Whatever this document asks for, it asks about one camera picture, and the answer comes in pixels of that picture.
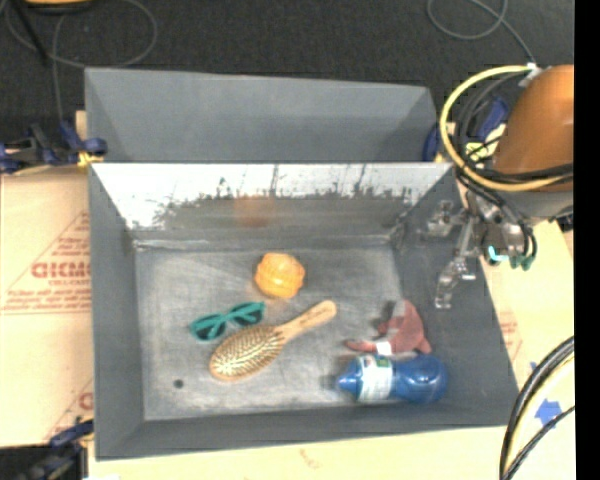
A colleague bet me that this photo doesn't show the blue bottle with white label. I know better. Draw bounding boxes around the blue bottle with white label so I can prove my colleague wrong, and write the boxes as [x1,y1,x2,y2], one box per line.
[334,352,450,406]

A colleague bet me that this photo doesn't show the wooden hairbrush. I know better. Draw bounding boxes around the wooden hairbrush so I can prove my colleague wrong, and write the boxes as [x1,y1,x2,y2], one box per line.
[208,299,338,383]

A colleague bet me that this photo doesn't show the red-brown plush toy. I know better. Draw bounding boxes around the red-brown plush toy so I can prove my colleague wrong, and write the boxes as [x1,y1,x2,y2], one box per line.
[343,298,434,357]

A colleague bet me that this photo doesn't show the grey metal bin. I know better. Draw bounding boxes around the grey metal bin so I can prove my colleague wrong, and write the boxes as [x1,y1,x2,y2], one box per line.
[83,66,521,460]

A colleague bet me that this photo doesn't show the green sunglasses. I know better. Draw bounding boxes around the green sunglasses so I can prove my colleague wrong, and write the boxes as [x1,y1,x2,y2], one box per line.
[188,300,268,343]

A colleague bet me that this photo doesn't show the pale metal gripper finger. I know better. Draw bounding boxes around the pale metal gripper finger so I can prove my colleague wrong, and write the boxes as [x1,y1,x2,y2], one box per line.
[433,256,477,311]
[419,199,465,242]

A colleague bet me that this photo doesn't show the brown cardboard board, red print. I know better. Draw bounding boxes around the brown cardboard board, red print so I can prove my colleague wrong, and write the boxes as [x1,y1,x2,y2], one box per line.
[0,110,575,450]

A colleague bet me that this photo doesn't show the orange round plastic ball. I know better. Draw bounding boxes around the orange round plastic ball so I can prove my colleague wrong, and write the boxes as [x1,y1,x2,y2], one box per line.
[253,251,307,300]

